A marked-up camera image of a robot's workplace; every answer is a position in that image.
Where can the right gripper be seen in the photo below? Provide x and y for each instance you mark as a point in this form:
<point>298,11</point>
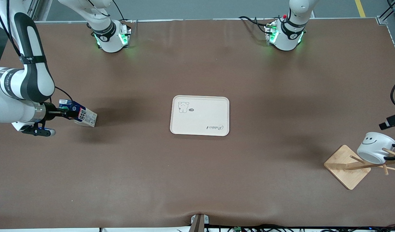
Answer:
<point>50,112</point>

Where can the blue milk carton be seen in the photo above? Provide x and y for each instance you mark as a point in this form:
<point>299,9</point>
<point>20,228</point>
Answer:
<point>86,117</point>

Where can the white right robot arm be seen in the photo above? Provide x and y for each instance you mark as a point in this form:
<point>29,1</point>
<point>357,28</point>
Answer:
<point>29,80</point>

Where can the wooden cup rack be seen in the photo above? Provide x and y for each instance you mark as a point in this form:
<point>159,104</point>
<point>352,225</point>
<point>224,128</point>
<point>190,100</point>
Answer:
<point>345,170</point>

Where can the cream rabbit print tray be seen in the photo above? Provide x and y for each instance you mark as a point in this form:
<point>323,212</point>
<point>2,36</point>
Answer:
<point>200,116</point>

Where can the aluminium frame post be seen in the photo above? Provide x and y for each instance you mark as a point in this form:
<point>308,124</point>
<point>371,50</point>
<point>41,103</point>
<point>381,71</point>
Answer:
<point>39,8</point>
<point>386,16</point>

